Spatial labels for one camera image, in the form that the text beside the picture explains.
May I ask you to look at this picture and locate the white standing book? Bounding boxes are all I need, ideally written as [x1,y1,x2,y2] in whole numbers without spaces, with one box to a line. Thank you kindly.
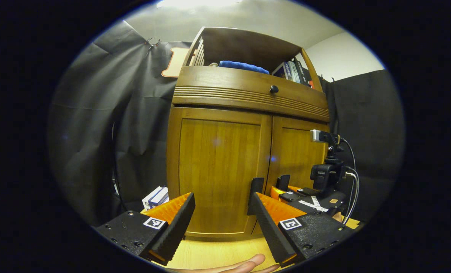
[142,186,163,210]

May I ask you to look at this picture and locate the wooden cabinet door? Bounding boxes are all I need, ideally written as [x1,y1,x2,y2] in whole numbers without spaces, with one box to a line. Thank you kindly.
[167,107,272,238]
[265,116,329,198]

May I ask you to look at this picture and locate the wooden drawer with black knob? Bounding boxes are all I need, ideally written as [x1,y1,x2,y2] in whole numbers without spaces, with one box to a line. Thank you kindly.
[171,66,330,122]

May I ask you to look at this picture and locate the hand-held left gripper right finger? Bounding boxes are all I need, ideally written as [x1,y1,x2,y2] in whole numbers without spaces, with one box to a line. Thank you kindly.
[249,192,357,268]

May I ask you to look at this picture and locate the folded blue cloth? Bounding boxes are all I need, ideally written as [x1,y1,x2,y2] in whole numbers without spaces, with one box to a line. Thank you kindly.
[218,61,270,75]

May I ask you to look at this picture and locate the wooden double-door shoe cabinet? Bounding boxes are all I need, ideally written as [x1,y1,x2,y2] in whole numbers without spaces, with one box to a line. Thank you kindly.
[166,27,330,242]

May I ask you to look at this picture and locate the blue-grey shelf book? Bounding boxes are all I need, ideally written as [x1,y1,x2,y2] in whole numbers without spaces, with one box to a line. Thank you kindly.
[273,62,291,81]

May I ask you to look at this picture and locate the light grey shelf book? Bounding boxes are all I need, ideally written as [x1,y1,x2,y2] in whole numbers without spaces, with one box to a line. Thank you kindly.
[287,61,301,84]

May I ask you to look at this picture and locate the dark grey shelf book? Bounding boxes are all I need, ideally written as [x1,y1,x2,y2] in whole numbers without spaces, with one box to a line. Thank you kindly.
[294,59,313,88]

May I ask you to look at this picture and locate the black camera cable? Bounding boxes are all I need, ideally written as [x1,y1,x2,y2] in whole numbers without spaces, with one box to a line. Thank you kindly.
[341,138,361,225]

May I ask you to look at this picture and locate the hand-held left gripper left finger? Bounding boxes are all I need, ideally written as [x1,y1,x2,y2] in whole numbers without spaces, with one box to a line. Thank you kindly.
[96,192,196,266]

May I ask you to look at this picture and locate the thin black floor cable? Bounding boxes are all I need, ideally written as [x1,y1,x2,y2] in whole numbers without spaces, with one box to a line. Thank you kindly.
[111,121,129,213]

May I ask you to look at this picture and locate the ceiling light panel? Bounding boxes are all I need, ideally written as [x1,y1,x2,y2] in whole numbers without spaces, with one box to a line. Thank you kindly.
[157,0,242,8]

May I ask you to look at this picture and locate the black backdrop cloth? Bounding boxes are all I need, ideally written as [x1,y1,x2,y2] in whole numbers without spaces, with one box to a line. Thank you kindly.
[49,21,405,228]

